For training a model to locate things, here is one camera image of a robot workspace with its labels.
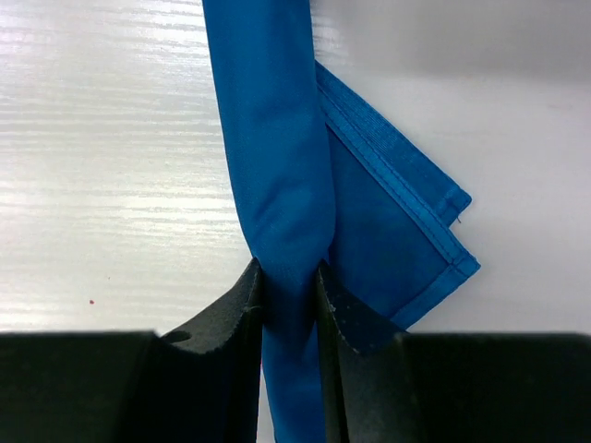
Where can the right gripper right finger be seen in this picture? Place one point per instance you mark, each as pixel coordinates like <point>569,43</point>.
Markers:
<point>381,384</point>

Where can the blue cloth napkin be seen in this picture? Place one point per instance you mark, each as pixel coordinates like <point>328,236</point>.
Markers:
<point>318,175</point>

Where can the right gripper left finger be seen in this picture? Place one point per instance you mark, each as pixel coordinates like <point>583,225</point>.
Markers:
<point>197,383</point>

